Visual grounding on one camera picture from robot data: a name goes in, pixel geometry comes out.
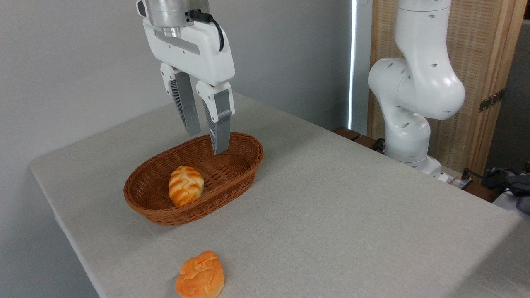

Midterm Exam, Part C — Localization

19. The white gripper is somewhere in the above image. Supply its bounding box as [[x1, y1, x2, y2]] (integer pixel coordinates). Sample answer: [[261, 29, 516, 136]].
[[142, 18, 236, 156]]

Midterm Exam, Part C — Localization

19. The round flaky bread roll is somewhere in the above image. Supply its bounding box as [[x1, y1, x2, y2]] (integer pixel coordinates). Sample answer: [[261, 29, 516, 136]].
[[175, 250, 225, 298]]

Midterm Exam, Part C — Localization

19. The striped oval bread roll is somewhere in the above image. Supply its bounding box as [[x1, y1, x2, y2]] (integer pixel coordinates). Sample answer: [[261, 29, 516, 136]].
[[168, 166, 205, 207]]

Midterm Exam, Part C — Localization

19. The brown wicker oval basket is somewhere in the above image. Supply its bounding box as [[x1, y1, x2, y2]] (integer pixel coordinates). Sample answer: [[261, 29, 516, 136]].
[[123, 132, 264, 226]]

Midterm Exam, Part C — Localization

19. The dark wooden base platform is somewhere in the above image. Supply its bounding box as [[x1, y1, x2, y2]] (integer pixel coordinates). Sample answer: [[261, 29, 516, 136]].
[[333, 126, 502, 203]]

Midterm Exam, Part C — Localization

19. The grey tablecloth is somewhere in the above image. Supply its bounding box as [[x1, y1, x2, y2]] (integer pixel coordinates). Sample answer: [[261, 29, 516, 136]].
[[29, 91, 530, 298]]

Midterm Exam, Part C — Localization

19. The vertical white light strip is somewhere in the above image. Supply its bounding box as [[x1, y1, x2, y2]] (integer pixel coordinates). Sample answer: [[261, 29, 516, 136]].
[[349, 0, 358, 130]]

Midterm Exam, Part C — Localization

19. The wooden rattan folding screen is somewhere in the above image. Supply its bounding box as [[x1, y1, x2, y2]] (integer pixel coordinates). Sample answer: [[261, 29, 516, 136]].
[[368, 0, 529, 179]]

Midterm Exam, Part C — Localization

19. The metal screen hinge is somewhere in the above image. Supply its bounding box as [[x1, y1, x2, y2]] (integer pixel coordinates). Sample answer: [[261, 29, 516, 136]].
[[479, 88, 506, 113]]

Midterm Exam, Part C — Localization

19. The grey bag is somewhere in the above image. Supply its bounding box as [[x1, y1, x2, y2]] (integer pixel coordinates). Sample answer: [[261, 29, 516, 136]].
[[484, 166, 530, 215]]

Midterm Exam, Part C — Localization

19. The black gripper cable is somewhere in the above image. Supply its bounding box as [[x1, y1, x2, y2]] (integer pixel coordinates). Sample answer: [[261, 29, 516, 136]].
[[186, 9, 225, 52]]

